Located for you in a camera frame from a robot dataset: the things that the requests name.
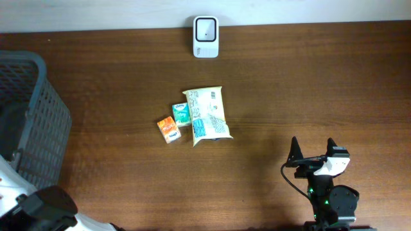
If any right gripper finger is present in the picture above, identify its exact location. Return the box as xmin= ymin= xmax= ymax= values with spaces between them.
xmin=286 ymin=136 xmax=303 ymax=163
xmin=326 ymin=138 xmax=337 ymax=156

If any cream snack bag blue label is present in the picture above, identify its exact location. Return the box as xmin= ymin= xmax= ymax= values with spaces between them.
xmin=183 ymin=86 xmax=232 ymax=146

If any grey plastic mesh basket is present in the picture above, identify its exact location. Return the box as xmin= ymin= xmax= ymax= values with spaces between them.
xmin=1 ymin=51 xmax=72 ymax=189

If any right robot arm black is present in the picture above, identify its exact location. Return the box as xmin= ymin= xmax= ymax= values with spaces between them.
xmin=280 ymin=137 xmax=373 ymax=231

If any orange tissue pack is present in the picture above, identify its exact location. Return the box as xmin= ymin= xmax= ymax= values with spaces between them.
xmin=157 ymin=116 xmax=181 ymax=144

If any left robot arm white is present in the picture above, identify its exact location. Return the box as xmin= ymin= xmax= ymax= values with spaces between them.
xmin=1 ymin=158 xmax=122 ymax=231

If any white barcode scanner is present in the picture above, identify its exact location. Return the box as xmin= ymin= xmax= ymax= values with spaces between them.
xmin=193 ymin=15 xmax=219 ymax=58

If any teal tissue pack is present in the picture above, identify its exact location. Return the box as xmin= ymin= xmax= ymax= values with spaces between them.
xmin=172 ymin=103 xmax=191 ymax=127

